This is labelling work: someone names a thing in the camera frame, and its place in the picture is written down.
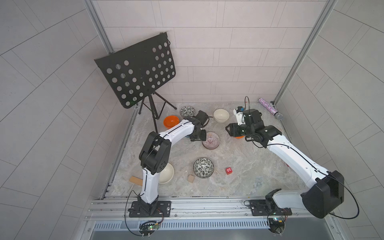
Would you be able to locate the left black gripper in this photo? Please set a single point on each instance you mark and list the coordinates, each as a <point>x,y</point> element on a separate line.
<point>197,135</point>

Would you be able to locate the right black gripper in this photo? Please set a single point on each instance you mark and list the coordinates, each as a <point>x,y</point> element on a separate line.
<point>233,130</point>

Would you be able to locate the purple striped bowl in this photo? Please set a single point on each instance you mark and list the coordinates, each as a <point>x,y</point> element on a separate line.
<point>212,141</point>

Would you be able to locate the cream bowl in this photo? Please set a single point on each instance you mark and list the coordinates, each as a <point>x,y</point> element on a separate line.
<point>221,115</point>
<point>166,174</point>

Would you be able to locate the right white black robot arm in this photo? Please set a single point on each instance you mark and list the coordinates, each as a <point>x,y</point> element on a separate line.
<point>326,190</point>

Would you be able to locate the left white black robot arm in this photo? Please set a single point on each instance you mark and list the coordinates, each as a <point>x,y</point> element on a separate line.
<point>155,153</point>

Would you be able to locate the far black floral bowl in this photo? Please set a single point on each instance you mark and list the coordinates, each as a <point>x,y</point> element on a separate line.
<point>187,111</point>

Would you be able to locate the black floral bowl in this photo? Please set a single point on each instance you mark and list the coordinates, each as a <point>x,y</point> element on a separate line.
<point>187,111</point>
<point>203,168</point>

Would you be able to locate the near black floral bowl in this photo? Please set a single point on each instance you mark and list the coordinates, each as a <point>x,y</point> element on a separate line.
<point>203,168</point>

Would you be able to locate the red die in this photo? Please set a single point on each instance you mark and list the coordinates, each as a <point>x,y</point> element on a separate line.
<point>229,171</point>

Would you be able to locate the small wooden cube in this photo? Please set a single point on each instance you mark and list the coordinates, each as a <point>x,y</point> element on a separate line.
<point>191,178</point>

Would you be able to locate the purple glitter tube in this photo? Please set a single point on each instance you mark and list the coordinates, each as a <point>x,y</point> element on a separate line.
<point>271,109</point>

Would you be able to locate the wooden block at left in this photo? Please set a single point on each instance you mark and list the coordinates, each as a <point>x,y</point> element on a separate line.
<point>136,181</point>

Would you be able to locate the black perforated music stand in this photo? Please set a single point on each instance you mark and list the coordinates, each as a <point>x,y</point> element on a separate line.
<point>138,71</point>

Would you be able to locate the left circuit board connector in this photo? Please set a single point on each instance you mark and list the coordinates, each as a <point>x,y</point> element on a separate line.
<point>148,228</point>

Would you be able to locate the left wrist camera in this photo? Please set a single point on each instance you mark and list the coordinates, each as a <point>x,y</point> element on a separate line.
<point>203,118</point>

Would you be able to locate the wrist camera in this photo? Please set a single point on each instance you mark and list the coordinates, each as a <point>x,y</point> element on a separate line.
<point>248,117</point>
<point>203,118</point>

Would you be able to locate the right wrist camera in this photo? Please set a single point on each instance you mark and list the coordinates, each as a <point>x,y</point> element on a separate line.
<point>248,117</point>

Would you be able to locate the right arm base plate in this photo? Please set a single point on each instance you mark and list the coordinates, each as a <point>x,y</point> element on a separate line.
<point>267,208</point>

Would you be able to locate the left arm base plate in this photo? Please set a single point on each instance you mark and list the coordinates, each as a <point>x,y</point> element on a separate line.
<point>157,209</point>

